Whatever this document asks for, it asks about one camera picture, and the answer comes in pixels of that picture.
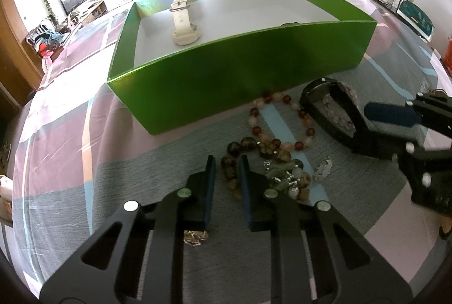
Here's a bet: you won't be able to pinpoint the black wrist watch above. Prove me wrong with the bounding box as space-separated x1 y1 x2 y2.
299 77 375 153

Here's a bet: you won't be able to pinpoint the small silver brooch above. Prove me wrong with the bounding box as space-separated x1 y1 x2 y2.
184 231 208 247

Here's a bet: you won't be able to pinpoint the red and white bead bracelet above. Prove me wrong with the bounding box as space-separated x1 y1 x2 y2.
247 90 317 152

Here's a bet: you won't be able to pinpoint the dark brown bead bracelet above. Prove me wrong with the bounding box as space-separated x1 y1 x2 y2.
220 136 314 204

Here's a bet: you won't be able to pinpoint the white wrist watch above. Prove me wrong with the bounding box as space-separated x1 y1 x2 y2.
170 0 201 46

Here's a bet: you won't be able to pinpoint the person right hand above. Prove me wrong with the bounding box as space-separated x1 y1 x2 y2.
439 216 452 240

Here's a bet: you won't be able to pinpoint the green book stack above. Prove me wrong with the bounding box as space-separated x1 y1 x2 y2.
382 0 434 42

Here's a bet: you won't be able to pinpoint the plaid tablecloth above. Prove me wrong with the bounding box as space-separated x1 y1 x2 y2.
12 13 451 303

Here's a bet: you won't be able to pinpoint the green cardboard box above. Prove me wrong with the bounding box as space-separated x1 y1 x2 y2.
107 0 376 135

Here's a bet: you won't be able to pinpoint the wooden chair with clothes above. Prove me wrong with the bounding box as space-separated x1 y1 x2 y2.
25 25 71 61

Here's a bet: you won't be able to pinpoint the wooden tv cabinet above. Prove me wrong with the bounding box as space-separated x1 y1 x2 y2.
79 0 107 26

